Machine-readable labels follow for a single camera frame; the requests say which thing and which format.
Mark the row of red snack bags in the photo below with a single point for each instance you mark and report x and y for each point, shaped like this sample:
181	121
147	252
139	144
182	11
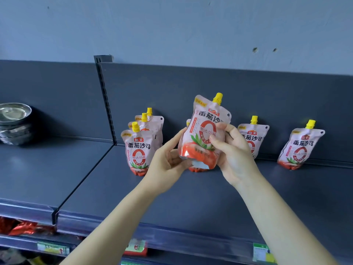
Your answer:
22	227

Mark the person's left hand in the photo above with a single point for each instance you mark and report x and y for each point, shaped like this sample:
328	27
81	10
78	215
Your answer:
162	168

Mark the dark blue shelf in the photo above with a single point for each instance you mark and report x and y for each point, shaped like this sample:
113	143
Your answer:
220	93

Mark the stack of steel bowls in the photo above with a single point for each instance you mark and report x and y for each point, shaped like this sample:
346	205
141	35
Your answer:
15	115

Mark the person's left forearm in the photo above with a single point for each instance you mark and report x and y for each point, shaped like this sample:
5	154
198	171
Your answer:
115	231

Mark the person's right hand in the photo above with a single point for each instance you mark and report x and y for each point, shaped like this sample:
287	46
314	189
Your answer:
237	160

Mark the person's right forearm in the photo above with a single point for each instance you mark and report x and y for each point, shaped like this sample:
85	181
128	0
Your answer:
284	226

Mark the yellow green price tag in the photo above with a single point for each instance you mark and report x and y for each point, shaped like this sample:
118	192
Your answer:
263	252
53	248

